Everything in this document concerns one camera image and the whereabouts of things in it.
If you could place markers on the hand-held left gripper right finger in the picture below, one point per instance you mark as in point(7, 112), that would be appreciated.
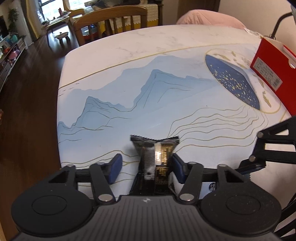
point(178, 169)

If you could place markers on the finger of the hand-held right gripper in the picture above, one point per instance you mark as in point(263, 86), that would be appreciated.
point(275, 132)
point(248, 170)

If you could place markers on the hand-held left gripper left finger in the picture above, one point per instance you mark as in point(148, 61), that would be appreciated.
point(115, 168)

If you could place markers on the black snack packet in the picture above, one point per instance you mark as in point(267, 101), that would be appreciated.
point(150, 162)

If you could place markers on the red cardboard box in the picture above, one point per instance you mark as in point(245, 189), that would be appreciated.
point(272, 60)

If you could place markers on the white printed sachet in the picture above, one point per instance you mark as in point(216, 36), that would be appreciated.
point(254, 32)

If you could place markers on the silver desk lamp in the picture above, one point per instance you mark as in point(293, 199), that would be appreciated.
point(278, 23)

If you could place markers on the pink cushioned chair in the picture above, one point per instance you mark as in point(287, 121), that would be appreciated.
point(208, 17)

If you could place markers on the small white stool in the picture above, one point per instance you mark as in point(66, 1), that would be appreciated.
point(61, 35)

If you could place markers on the brown wooden door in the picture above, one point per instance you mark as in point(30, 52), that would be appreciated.
point(196, 5)

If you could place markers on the wooden television cabinet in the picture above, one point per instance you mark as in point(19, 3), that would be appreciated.
point(13, 55)

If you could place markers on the wooden dining chair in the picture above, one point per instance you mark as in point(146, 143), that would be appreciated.
point(111, 12)

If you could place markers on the white coffee table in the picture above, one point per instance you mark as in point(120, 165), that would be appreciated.
point(57, 22)

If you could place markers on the sofa with cream cover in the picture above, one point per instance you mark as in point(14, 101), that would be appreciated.
point(152, 11)

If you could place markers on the yellow high-back wooden chair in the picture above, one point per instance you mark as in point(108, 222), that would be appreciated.
point(76, 12)

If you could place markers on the grey and yellow curtain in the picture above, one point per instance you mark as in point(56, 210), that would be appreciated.
point(31, 20)

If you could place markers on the green potted plant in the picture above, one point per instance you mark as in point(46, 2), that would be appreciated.
point(13, 20)

